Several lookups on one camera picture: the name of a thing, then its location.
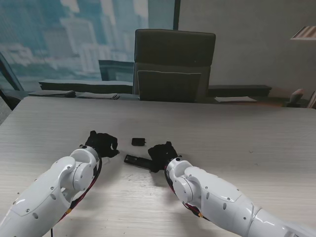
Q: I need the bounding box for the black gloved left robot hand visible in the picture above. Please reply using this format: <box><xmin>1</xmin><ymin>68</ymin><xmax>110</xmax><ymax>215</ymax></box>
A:
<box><xmin>85</xmin><ymin>130</ymin><xmax>120</xmax><ymax>158</ymax></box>

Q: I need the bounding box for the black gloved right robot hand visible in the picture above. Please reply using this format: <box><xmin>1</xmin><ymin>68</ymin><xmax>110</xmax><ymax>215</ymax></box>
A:
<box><xmin>147</xmin><ymin>141</ymin><xmax>182</xmax><ymax>173</ymax></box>

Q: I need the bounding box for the black remote control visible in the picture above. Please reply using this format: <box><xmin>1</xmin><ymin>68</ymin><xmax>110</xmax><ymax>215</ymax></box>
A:
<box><xmin>123</xmin><ymin>154</ymin><xmax>153</xmax><ymax>170</ymax></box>

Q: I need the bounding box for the black battery cover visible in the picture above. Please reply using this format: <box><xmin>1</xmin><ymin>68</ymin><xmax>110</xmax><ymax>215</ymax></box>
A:
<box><xmin>131</xmin><ymin>137</ymin><xmax>147</xmax><ymax>147</ymax></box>

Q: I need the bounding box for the grey folder stack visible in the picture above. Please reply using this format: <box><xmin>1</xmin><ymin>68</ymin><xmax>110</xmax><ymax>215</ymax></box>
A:
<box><xmin>76</xmin><ymin>91</ymin><xmax>121</xmax><ymax>100</ymax></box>

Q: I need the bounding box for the long dark bench cushion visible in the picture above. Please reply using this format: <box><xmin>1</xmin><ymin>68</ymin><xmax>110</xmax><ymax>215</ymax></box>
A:
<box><xmin>39</xmin><ymin>79</ymin><xmax>134</xmax><ymax>94</ymax></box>

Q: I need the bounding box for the dark grey folder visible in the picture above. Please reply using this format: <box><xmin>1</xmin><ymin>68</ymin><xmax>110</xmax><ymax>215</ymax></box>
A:
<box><xmin>28</xmin><ymin>90</ymin><xmax>76</xmax><ymax>98</ymax></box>

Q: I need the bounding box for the white paper sheet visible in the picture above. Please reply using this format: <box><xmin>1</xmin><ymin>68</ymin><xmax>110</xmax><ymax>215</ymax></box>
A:
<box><xmin>213</xmin><ymin>95</ymin><xmax>258</xmax><ymax>103</ymax></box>

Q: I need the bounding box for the dark grey office chair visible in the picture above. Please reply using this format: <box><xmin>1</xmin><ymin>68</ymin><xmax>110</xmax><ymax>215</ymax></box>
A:
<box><xmin>133</xmin><ymin>28</ymin><xmax>216</xmax><ymax>104</ymax></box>

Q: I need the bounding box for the short dark bench cushion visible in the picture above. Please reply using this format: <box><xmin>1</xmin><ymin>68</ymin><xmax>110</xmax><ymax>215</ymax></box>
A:
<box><xmin>208</xmin><ymin>84</ymin><xmax>272</xmax><ymax>96</ymax></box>

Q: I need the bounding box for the grey slanted metal bar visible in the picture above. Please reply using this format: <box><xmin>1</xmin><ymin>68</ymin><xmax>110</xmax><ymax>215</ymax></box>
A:
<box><xmin>0</xmin><ymin>51</ymin><xmax>25</xmax><ymax>111</ymax></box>

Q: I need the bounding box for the dark window pillar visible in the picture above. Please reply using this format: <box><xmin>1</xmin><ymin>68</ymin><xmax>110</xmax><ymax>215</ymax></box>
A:
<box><xmin>172</xmin><ymin>0</ymin><xmax>182</xmax><ymax>31</ymax></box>

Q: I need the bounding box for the small desk ornament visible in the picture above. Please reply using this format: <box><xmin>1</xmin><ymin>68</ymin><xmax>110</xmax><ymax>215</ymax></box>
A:
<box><xmin>283</xmin><ymin>88</ymin><xmax>305</xmax><ymax>108</ymax></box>

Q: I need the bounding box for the light wooden board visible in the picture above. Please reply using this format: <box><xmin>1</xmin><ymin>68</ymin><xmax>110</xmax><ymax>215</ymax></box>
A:
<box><xmin>307</xmin><ymin>90</ymin><xmax>316</xmax><ymax>109</ymax></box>

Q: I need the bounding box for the red black left arm cable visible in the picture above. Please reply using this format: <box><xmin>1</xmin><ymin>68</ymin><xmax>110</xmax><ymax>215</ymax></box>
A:
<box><xmin>50</xmin><ymin>155</ymin><xmax>103</xmax><ymax>237</ymax></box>

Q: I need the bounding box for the red black arm cable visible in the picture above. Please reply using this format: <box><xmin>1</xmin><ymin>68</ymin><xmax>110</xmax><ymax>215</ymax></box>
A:
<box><xmin>167</xmin><ymin>175</ymin><xmax>204</xmax><ymax>219</ymax></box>
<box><xmin>50</xmin><ymin>155</ymin><xmax>103</xmax><ymax>237</ymax></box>

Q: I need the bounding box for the red black right arm cable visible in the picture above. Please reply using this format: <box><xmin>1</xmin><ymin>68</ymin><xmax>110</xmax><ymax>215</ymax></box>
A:
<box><xmin>167</xmin><ymin>175</ymin><xmax>204</xmax><ymax>219</ymax></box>

